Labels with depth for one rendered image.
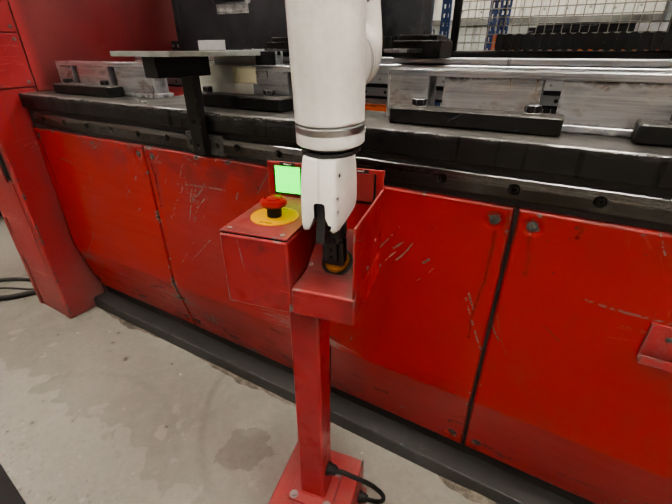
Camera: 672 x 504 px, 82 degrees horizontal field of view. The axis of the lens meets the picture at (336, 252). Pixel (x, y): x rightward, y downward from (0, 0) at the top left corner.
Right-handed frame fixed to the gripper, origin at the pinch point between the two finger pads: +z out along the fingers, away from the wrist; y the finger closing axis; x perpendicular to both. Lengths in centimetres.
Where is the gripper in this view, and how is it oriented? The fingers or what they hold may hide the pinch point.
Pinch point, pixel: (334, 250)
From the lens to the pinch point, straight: 56.0
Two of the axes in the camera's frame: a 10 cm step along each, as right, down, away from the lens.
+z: 0.3, 8.4, 5.3
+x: 9.5, 1.5, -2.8
